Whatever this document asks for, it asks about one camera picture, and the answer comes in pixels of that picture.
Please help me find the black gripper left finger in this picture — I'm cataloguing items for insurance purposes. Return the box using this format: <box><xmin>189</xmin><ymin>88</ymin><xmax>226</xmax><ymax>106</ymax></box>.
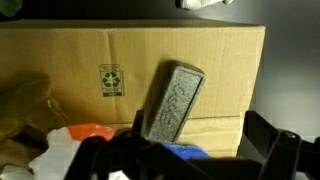
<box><xmin>63</xmin><ymin>110</ymin><xmax>214</xmax><ymax>180</ymax></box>

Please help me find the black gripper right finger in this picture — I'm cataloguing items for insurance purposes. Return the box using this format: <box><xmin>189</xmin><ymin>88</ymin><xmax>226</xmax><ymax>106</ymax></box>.
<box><xmin>238</xmin><ymin>110</ymin><xmax>320</xmax><ymax>180</ymax></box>

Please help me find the white plastic bag orange print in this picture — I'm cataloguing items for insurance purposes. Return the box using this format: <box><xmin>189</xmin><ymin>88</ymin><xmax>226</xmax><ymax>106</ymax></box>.
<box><xmin>0</xmin><ymin>123</ymin><xmax>131</xmax><ymax>180</ymax></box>

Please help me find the brown plush toy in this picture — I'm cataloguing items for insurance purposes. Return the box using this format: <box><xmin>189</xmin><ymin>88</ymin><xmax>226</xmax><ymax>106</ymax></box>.
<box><xmin>0</xmin><ymin>78</ymin><xmax>72</xmax><ymax>173</ymax></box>

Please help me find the large cardboard box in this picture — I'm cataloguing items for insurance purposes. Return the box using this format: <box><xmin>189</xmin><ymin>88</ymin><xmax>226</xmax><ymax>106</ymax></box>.
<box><xmin>0</xmin><ymin>19</ymin><xmax>267</xmax><ymax>158</ymax></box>

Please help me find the black whiteboard eraser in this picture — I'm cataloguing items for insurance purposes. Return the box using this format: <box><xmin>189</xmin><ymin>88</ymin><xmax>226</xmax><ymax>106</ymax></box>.
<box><xmin>146</xmin><ymin>61</ymin><xmax>207</xmax><ymax>143</ymax></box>

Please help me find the blue cloth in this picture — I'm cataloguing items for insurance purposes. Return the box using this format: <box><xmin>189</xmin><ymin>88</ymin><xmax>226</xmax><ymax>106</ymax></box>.
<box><xmin>161</xmin><ymin>142</ymin><xmax>212</xmax><ymax>162</ymax></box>

